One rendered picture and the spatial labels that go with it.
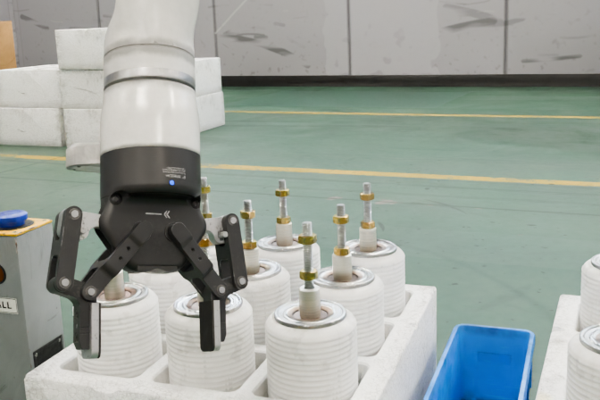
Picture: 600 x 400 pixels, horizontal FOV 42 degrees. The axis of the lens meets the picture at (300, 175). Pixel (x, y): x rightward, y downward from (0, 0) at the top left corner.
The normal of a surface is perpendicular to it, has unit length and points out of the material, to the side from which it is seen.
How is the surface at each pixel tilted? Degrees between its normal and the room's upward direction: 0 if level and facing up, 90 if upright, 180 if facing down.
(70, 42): 90
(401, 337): 0
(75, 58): 90
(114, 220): 71
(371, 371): 0
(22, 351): 90
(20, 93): 90
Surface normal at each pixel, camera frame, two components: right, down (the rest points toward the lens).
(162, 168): 0.39, -0.21
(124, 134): -0.37, -0.16
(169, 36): 0.60, -0.18
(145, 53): 0.15, -0.21
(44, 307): 0.94, 0.03
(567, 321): -0.04, -0.98
